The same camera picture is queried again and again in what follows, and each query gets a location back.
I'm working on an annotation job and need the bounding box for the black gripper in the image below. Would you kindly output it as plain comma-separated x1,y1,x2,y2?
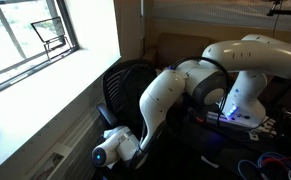
99,134,123,149

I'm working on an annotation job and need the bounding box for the black mesh office chair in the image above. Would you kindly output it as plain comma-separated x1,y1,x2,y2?
96,58,173,161

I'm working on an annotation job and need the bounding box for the black robot table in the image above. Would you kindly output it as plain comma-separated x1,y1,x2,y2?
164,106,291,180

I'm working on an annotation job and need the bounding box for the white tape strip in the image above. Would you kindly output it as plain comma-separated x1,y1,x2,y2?
200,155,220,169

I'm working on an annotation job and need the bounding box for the black framed glass stand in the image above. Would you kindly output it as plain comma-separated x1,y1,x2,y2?
30,16,75,63

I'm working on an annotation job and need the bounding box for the white textured bed mattress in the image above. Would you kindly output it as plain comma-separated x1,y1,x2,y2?
151,0,291,32

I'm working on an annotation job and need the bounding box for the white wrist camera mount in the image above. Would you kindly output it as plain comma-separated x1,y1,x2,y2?
102,126,133,141

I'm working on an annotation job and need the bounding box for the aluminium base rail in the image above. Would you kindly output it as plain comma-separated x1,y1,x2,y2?
204,110,278,142

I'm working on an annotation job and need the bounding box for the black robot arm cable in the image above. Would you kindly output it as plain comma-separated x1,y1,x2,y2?
168,56,233,128

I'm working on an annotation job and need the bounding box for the blue cable bundle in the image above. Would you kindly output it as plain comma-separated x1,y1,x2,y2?
237,151,291,180

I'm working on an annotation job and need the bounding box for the black camera stand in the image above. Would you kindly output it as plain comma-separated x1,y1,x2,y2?
266,0,291,18

